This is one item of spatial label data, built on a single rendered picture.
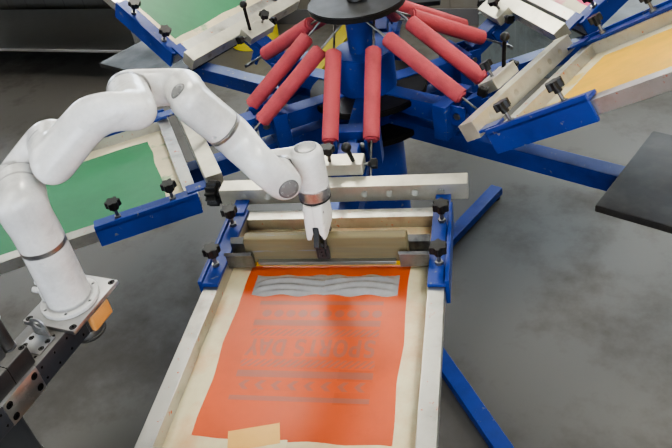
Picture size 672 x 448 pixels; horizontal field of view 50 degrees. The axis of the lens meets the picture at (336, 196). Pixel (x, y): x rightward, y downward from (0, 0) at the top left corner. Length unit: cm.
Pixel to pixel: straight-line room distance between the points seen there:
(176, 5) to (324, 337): 166
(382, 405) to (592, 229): 207
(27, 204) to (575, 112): 117
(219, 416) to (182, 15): 173
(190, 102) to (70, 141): 23
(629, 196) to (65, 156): 137
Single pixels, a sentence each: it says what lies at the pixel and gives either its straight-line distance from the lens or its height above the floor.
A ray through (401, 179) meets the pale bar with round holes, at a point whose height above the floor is 104.
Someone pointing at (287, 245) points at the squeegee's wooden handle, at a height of 104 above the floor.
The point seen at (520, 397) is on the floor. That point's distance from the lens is 272.
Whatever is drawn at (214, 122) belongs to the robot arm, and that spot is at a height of 146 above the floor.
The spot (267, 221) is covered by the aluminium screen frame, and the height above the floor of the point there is 98.
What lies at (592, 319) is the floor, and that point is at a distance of 299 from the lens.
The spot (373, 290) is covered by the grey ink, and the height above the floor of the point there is 96.
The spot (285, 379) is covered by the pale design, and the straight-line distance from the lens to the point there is 158.
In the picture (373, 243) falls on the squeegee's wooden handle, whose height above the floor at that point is 104.
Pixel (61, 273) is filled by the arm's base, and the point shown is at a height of 124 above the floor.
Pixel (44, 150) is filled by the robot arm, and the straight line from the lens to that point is 146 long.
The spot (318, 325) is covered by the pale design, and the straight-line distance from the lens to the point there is 167.
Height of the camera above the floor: 213
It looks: 35 degrees down
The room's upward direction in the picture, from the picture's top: 10 degrees counter-clockwise
